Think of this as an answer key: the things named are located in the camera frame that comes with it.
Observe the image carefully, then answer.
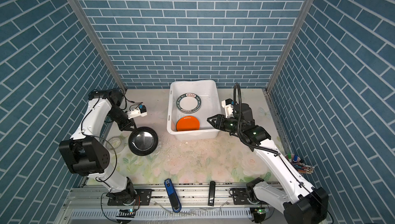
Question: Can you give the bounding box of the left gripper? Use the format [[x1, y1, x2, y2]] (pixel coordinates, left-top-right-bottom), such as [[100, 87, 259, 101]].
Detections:
[[107, 107, 139, 131]]

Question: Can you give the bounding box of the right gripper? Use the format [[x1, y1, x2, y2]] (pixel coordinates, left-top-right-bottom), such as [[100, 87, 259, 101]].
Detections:
[[207, 113, 244, 135]]

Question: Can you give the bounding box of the black plate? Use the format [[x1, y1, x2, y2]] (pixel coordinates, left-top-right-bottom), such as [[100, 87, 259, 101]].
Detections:
[[128, 127, 158, 156]]

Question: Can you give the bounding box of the orange plastic plate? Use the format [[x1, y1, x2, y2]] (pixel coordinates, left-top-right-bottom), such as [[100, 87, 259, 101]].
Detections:
[[176, 116, 200, 131]]

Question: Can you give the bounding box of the green rimmed white plate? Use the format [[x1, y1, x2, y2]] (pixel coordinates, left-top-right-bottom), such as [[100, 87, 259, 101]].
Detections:
[[176, 93, 202, 114]]

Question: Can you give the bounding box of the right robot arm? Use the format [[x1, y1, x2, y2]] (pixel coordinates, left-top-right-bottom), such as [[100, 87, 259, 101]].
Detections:
[[207, 114, 329, 224]]

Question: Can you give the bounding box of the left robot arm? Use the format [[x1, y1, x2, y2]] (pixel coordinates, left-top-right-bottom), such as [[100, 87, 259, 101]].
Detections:
[[59, 88, 137, 204]]

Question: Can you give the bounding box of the white plastic bin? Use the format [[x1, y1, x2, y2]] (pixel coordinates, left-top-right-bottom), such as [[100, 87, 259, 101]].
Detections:
[[166, 80, 221, 141]]

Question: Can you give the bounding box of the black handheld device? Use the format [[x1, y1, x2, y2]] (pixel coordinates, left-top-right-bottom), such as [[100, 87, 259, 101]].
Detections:
[[208, 181, 216, 207]]

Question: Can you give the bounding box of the pink pen cup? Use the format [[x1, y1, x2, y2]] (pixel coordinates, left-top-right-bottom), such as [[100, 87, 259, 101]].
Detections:
[[285, 153, 315, 174]]

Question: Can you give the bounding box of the blue handheld tool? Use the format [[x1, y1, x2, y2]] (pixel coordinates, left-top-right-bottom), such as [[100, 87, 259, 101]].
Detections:
[[164, 178, 182, 213]]

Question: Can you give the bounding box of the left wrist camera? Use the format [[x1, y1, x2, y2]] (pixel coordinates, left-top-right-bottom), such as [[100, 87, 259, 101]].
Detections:
[[127, 104, 147, 119]]

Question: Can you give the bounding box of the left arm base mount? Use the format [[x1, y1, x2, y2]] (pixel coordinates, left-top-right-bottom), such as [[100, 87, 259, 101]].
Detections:
[[106, 189, 152, 206]]

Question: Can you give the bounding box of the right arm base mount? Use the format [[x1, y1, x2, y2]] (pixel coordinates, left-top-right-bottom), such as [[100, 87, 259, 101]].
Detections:
[[229, 188, 265, 205]]

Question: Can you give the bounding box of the aluminium rail frame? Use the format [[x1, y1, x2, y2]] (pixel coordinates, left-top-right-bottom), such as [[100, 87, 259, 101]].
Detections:
[[56, 182, 283, 224]]

